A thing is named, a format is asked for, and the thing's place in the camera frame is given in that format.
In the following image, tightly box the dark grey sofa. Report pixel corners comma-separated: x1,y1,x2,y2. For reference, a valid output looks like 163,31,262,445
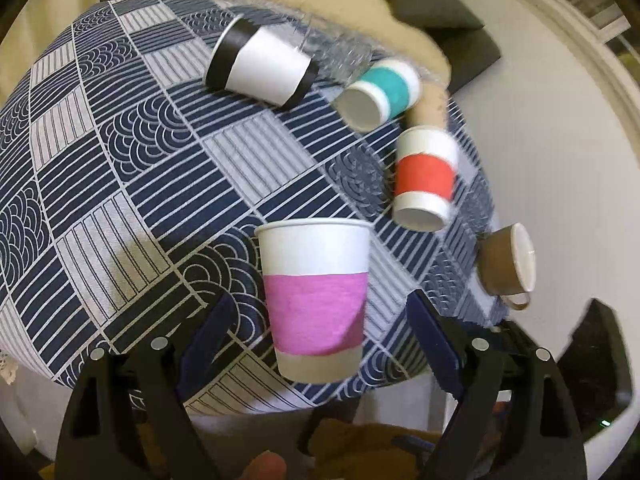
304,0,504,96

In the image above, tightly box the brown ceramic mug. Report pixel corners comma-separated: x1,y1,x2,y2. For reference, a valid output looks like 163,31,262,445
477,222,537,311

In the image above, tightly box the pink banded paper cup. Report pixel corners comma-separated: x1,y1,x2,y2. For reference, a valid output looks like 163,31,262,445
256,218,372,384

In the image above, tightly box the blue patterned tablecloth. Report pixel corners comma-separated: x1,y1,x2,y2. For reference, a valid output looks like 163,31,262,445
1,0,506,415

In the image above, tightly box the dark grey cushion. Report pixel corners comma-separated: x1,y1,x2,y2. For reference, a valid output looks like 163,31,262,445
386,0,484,29

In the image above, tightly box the teal banded paper cup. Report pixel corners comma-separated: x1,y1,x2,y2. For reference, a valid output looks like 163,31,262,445
333,58,422,133

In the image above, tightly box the red banded paper cup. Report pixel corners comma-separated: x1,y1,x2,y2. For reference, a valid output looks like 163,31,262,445
393,126,459,232

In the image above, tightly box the clear plastic cup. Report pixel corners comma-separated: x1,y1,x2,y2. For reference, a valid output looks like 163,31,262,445
300,14,372,86

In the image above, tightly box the black banded paper cup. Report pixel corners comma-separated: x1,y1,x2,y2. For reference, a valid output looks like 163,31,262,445
203,16,319,110

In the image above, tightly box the brown kraft paper cup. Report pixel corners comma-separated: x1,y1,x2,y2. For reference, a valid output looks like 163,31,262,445
406,81,449,130

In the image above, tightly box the cream curtain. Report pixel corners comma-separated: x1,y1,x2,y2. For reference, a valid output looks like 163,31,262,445
1,0,100,104

